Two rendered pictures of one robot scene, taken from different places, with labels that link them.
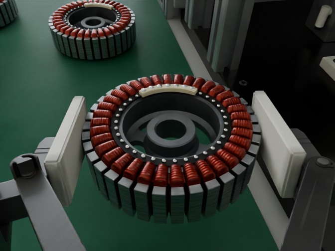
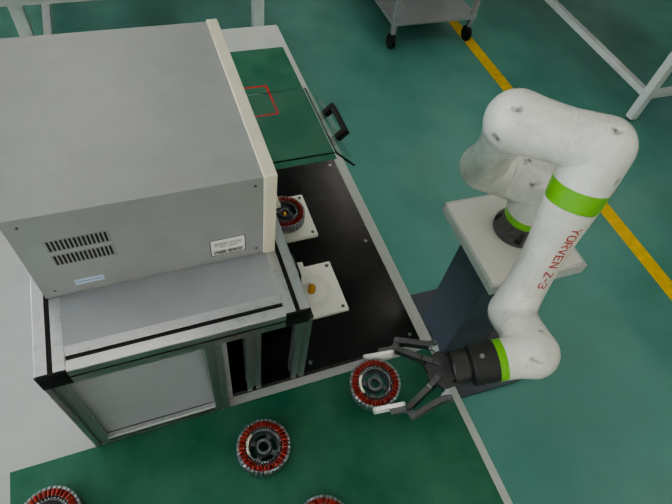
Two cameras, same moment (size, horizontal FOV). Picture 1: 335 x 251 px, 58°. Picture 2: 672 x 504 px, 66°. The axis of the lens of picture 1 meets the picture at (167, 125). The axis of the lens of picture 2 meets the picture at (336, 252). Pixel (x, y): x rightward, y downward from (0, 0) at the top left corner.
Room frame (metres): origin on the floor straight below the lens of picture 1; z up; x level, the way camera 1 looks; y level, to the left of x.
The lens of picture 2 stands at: (0.38, 0.41, 1.91)
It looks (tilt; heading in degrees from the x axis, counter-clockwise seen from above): 54 degrees down; 256
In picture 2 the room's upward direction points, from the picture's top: 11 degrees clockwise
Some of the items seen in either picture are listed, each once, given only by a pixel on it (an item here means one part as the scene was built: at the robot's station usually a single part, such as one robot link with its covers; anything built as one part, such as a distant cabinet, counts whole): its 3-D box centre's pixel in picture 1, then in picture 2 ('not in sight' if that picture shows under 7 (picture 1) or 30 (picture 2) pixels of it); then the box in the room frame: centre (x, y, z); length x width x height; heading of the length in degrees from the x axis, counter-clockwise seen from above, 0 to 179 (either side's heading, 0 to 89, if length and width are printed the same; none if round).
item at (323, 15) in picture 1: (322, 18); not in sight; (0.38, -0.19, 0.80); 0.01 x 0.01 x 0.03; 15
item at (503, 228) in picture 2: not in sight; (535, 216); (-0.42, -0.51, 0.80); 0.26 x 0.15 x 0.06; 23
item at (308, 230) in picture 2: not in sight; (284, 220); (0.32, -0.50, 0.78); 0.15 x 0.15 x 0.01; 15
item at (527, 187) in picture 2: not in sight; (534, 191); (-0.35, -0.50, 0.92); 0.16 x 0.13 x 0.19; 155
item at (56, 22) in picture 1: (93, 27); (263, 447); (0.38, 0.11, 0.77); 0.11 x 0.11 x 0.04
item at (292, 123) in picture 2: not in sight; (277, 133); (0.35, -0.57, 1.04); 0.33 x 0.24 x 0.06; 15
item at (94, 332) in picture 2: not in sight; (152, 197); (0.60, -0.30, 1.09); 0.68 x 0.44 x 0.05; 105
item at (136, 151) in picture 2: not in sight; (139, 146); (0.60, -0.31, 1.22); 0.44 x 0.39 x 0.20; 105
